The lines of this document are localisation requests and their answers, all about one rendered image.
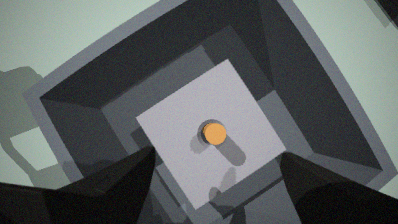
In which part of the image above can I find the light grey square plate with hole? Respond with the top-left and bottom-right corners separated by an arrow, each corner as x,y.
136,59 -> 286,210

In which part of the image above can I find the orange-brown wooden peg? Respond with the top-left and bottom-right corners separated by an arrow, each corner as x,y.
202,123 -> 226,145

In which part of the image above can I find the dark grey open box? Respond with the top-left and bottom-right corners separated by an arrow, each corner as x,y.
22,0 -> 398,224

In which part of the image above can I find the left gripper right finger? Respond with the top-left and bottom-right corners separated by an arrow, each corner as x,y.
280,152 -> 398,224

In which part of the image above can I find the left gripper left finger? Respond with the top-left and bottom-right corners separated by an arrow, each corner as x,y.
0,146 -> 155,224

